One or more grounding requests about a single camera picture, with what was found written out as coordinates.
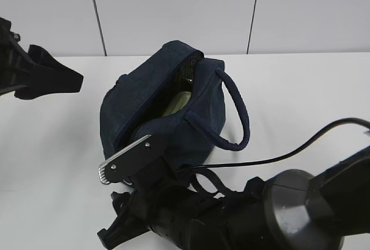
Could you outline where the green lidded glass food container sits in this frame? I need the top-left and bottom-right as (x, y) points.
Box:
(162, 91), (191, 117)

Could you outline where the dark navy fabric lunch bag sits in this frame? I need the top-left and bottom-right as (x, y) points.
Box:
(99, 40), (250, 169)

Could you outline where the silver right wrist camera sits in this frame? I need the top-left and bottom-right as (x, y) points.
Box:
(98, 135), (167, 185)

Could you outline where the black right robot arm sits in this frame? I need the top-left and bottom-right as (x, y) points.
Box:
(98, 135), (369, 249)

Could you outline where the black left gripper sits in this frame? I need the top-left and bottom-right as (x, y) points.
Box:
(1, 18), (83, 100)

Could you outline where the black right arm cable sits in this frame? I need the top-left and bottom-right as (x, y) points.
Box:
(173, 118), (370, 202)

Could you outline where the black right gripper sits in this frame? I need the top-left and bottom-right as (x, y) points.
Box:
(98, 158), (278, 249)

